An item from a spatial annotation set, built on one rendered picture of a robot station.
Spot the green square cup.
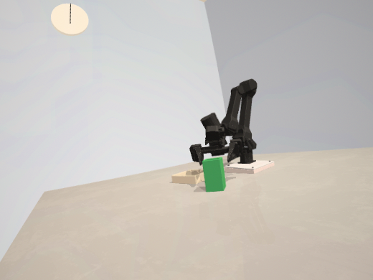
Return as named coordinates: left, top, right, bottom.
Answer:
left=202, top=157, right=226, bottom=192

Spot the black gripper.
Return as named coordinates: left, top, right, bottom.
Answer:
left=189, top=137, right=243, bottom=166

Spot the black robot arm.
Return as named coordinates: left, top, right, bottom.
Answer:
left=200, top=78, right=258, bottom=164

